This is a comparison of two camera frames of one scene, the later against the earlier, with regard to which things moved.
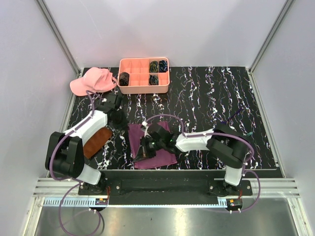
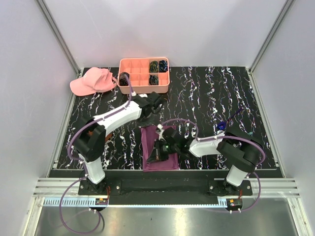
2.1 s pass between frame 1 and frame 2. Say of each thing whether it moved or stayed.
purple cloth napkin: moved
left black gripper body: moved
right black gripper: moved
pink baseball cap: stayed
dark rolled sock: stayed
